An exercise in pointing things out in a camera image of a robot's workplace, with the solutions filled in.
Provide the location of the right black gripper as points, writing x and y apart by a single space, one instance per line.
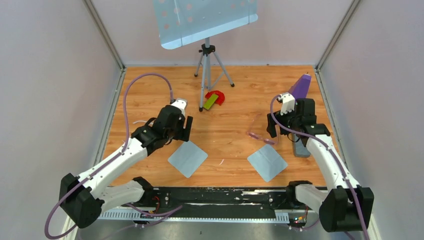
271 128

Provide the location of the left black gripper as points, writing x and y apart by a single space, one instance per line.
185 137

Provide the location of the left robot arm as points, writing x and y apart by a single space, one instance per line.
90 193

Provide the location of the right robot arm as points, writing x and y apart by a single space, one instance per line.
346 206

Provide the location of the white sunglasses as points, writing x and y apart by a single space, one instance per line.
140 122

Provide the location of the left blue cleaning cloth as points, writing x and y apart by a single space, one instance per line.
187 158

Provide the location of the blue cleaning cloth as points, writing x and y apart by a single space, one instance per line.
267 162
187 158

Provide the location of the right blue cleaning cloth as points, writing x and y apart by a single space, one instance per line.
267 162

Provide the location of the grey glasses case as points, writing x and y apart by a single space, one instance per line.
299 150

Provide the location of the green rectangular block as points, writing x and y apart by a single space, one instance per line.
210 101

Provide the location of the red curved plastic piece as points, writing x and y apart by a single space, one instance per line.
220 96

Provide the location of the grey tripod stand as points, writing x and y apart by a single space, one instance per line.
207 49

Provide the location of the light blue perforated board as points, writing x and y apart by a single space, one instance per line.
182 22

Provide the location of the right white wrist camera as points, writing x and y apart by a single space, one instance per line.
287 102

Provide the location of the white slotted cable duct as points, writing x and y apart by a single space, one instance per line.
133 215

